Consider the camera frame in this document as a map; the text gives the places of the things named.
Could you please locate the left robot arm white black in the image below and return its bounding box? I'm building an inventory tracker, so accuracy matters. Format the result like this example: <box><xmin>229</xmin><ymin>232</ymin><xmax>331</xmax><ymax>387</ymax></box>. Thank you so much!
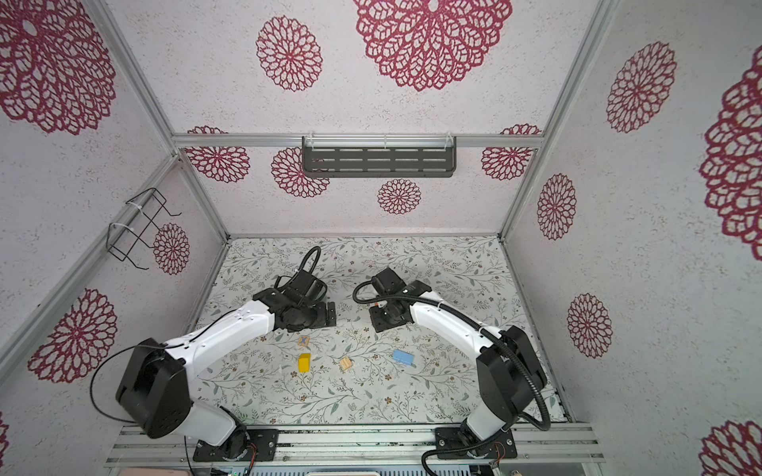
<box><xmin>115</xmin><ymin>246</ymin><xmax>337</xmax><ymax>461</ymax></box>

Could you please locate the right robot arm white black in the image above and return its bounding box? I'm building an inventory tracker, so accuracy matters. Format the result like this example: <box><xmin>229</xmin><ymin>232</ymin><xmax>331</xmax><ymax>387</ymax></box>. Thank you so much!
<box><xmin>352</xmin><ymin>268</ymin><xmax>552</xmax><ymax>466</ymax></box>

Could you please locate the yellow wood block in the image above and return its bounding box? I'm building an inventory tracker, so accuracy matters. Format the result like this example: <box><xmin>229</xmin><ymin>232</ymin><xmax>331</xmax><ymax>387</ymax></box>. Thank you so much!
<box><xmin>298</xmin><ymin>353</ymin><xmax>312</xmax><ymax>373</ymax></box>

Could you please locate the blue wood block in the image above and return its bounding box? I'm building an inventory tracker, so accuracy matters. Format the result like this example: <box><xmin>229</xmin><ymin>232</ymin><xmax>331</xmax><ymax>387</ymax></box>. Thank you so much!
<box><xmin>392</xmin><ymin>349</ymin><xmax>415</xmax><ymax>366</ymax></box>

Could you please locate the aluminium rail front frame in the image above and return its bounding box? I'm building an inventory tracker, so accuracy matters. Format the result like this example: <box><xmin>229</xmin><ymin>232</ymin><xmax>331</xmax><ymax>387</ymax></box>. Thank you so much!
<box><xmin>102</xmin><ymin>422</ymin><xmax>605</xmax><ymax>469</ymax></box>

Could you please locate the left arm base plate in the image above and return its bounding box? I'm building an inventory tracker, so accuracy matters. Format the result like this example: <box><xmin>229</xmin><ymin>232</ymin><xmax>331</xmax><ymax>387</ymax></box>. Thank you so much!
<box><xmin>192</xmin><ymin>428</ymin><xmax>280</xmax><ymax>462</ymax></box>

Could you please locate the grey metal wall shelf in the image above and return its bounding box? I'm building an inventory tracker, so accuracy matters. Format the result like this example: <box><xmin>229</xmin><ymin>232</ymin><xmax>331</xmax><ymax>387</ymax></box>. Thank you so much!
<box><xmin>301</xmin><ymin>136</ymin><xmax>458</xmax><ymax>179</ymax></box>

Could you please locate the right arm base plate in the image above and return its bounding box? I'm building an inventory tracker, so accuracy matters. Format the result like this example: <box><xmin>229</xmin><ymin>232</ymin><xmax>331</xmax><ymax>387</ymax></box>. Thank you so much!
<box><xmin>435</xmin><ymin>426</ymin><xmax>518</xmax><ymax>460</ymax></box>

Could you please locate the black wire wall rack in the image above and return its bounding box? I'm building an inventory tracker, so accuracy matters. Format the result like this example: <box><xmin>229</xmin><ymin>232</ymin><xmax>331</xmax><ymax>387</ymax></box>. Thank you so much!
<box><xmin>105</xmin><ymin>188</ymin><xmax>182</xmax><ymax>271</ymax></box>

